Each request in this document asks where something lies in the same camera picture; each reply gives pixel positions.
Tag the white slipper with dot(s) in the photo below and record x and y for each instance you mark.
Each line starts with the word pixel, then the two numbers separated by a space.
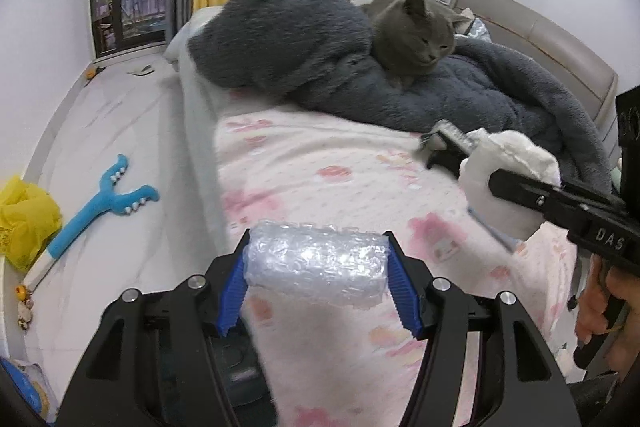
pixel 142 70

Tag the blue patterned duvet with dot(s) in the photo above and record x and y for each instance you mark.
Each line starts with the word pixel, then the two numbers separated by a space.
pixel 477 29

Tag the small orange toy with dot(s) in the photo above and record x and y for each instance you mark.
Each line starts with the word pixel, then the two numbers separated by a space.
pixel 90 74

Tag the bubble wrap roll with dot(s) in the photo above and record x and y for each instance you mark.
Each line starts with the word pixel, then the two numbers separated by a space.
pixel 315 262

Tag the blue forked massage stick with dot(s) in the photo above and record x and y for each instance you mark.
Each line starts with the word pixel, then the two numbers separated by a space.
pixel 100 212

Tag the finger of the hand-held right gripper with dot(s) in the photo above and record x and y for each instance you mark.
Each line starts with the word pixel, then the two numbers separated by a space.
pixel 595 199
pixel 525 194

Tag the brown cushion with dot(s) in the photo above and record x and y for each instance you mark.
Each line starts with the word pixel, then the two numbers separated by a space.
pixel 466 19

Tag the beige bed headboard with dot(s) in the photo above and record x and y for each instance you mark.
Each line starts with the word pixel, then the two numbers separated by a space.
pixel 550 37

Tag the pink printed blanket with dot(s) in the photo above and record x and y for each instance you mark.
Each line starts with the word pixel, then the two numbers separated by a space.
pixel 325 187

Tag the yellow plastic bag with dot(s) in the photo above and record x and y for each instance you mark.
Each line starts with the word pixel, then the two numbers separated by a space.
pixel 25 217

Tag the blue snack bag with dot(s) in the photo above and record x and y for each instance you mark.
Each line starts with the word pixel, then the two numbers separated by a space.
pixel 12 377

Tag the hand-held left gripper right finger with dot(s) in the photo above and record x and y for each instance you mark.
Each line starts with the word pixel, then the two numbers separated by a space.
pixel 405 297

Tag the dark grey fleece blanket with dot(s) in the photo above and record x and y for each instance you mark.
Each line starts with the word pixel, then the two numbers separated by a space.
pixel 290 37

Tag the grey cat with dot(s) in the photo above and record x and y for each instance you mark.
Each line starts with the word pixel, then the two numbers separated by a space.
pixel 410 42

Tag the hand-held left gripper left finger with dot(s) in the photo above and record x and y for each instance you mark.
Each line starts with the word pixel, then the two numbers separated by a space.
pixel 232 297

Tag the person's right hand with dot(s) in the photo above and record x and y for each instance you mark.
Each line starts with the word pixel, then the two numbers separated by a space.
pixel 592 302

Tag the yellow duck toy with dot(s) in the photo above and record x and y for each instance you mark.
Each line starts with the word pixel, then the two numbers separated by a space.
pixel 22 293

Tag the white plush bundle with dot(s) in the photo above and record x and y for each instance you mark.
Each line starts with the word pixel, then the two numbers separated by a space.
pixel 520 157

